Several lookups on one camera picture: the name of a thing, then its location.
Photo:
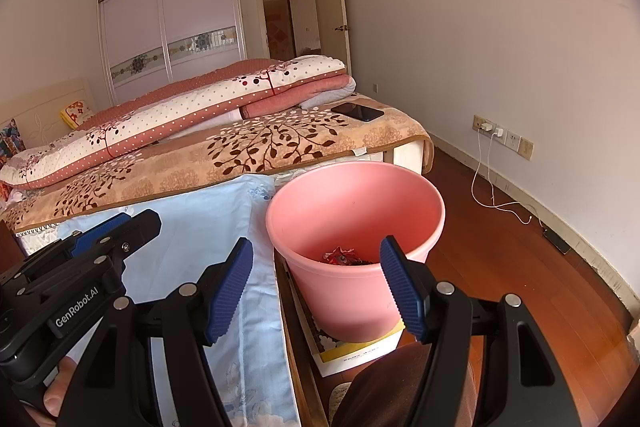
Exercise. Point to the cream room door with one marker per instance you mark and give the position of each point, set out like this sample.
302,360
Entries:
330,7

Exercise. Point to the white wall socket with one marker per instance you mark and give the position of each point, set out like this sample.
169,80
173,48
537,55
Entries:
513,139

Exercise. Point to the white sliding-door wardrobe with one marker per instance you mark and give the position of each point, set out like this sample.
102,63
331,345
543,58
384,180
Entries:
135,32

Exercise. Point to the black device on floor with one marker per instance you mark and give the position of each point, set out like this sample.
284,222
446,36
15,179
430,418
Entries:
556,241

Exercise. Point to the yellow floral pillow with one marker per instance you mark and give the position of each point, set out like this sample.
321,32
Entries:
77,113

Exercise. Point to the brown leaf-print blanket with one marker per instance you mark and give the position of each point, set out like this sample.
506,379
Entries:
225,157

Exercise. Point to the white yellow box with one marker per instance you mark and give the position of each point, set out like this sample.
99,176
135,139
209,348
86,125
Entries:
345,354

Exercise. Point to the cream wooden bed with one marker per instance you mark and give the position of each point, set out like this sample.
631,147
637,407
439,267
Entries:
45,107

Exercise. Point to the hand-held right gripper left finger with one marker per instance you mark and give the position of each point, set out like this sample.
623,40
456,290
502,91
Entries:
230,292

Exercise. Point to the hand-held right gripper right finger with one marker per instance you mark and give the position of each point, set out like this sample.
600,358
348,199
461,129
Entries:
400,287

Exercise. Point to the colourful printed pillow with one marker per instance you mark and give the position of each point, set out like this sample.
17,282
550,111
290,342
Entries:
10,142

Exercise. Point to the pink plastic bucket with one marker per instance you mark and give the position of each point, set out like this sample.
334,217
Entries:
350,207

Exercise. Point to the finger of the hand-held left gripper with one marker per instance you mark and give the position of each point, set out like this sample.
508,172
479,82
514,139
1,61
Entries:
100,232
142,227

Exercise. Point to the clear red-label snack wrapper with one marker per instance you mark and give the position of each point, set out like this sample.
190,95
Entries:
340,255

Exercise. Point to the black smartphone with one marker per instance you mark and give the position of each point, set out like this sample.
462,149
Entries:
357,112

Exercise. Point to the beige wall socket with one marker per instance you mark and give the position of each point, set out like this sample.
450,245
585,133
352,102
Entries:
526,148
476,119

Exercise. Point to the brown wooden nightstand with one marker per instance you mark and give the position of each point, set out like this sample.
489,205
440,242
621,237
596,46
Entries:
7,242

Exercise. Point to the person's left hand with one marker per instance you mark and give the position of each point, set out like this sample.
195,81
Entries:
57,387

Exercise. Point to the person's leg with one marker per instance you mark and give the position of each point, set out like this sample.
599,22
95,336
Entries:
390,382

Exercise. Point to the white charger plug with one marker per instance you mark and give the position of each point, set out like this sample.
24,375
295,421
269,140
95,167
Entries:
486,126
498,133

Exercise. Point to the light blue floral cloth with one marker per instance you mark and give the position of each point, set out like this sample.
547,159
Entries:
200,227

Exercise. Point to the polka dot folded quilt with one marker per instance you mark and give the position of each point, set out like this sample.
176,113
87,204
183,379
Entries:
175,112

